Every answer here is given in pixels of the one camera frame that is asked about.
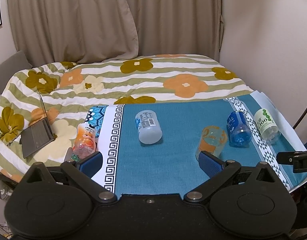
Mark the teal patterned tablecloth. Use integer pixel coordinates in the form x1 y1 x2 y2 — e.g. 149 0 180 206
93 91 307 196

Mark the grey laptop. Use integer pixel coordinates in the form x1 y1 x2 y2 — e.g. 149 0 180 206
20 90 55 159

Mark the black cable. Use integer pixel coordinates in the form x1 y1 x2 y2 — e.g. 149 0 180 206
292 89 307 130

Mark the grey headboard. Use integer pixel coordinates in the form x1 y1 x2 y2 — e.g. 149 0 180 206
0 51 32 95

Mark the white translucent cup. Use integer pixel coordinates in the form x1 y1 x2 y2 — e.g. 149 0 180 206
135 110 162 145

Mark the green white label cup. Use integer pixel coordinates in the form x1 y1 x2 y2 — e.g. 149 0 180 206
254 108 281 145

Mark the beige curtain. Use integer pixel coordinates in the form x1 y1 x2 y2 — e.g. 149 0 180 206
7 0 224 66

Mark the floral striped duvet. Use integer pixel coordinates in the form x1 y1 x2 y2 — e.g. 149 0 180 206
0 54 252 182

